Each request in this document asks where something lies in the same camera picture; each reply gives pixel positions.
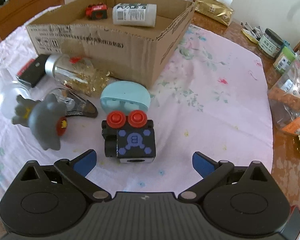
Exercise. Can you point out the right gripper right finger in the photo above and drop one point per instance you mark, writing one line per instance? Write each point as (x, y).
(213, 174)

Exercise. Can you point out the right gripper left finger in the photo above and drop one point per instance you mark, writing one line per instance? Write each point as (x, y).
(75, 172)

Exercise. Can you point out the grey shark plush toy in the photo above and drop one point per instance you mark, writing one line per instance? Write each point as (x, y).
(46, 119)

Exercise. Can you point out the black cube toy red buttons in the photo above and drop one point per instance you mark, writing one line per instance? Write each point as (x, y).
(129, 138)

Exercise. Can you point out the light blue oval case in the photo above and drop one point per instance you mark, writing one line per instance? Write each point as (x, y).
(125, 96)

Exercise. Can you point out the jar of gold pieces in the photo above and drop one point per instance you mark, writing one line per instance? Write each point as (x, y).
(77, 73)

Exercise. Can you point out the clear plastic jar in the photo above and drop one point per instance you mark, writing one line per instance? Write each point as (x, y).
(8, 97)

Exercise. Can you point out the black square box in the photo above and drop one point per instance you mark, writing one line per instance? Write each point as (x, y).
(35, 72)

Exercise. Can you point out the red pen refill box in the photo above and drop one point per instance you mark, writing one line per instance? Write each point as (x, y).
(24, 68)

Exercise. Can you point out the red black toy truck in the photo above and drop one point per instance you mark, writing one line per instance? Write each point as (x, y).
(96, 11)

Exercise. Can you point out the green white cotton swab box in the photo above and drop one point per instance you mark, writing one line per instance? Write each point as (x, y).
(135, 14)

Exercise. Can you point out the round tin lid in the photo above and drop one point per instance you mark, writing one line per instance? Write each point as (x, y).
(75, 104)

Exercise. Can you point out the pink floral tablecloth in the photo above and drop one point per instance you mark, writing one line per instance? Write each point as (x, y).
(211, 97)

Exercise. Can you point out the large clear snack jar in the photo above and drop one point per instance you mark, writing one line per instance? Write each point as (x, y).
(284, 100)

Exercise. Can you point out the green lid small bottle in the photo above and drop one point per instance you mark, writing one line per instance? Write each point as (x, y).
(284, 60)

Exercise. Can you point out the black lid glass jar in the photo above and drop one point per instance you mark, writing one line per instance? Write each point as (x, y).
(270, 43)

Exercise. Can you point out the cardboard box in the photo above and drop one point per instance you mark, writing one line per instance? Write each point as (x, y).
(130, 53)

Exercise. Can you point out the gold tissue pack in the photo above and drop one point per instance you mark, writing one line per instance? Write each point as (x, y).
(218, 10)

